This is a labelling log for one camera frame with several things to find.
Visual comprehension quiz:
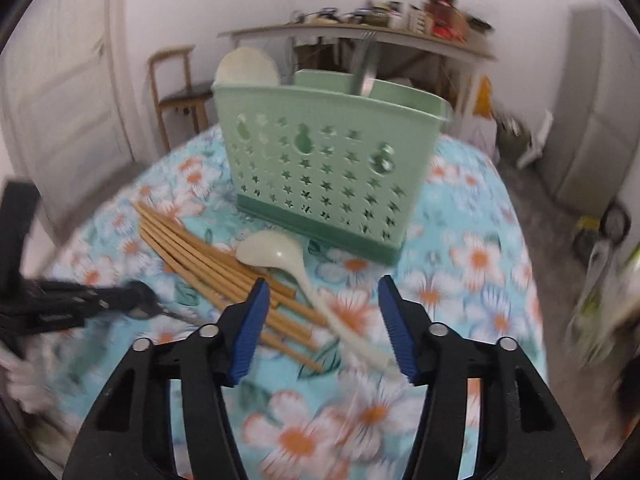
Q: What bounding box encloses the metal fork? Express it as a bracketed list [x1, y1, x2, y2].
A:
[349, 31, 382, 97]

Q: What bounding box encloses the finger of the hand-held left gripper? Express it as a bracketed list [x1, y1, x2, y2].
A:
[24, 280, 162, 309]
[30, 305, 152, 334]

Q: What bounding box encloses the white plastic stand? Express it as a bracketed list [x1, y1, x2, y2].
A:
[517, 110, 554, 169]

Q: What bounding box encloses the bundle of wooden chopsticks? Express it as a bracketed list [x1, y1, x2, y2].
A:
[132, 200, 328, 375]

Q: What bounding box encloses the wooden chair with dark seat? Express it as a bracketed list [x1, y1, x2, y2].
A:
[147, 45, 216, 151]

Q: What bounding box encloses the plastic bag of greens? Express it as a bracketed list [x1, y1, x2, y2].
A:
[565, 240, 640, 377]

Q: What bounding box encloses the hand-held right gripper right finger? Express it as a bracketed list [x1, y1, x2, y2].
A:
[377, 275, 591, 480]

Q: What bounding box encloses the person's left hand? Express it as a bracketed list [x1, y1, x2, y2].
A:
[0, 347, 51, 411]

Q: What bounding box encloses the white wooden door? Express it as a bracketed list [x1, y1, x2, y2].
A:
[0, 0, 146, 261]

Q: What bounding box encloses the green plastic utensil holder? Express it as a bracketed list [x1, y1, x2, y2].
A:
[210, 69, 453, 266]

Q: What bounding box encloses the metal perforated cylinder holder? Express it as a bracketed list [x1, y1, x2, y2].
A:
[407, 6, 432, 32]

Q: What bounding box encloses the floral turquoise tablecloth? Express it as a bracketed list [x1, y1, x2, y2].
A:
[42, 125, 551, 480]

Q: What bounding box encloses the white desk with wooden top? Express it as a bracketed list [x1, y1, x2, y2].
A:
[217, 22, 498, 133]

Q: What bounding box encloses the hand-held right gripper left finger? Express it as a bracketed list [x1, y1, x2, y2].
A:
[62, 277, 271, 480]

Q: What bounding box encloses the grey refrigerator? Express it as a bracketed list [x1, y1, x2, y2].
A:
[537, 2, 636, 216]

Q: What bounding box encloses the yellow bag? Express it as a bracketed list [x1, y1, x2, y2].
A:
[472, 75, 496, 118]

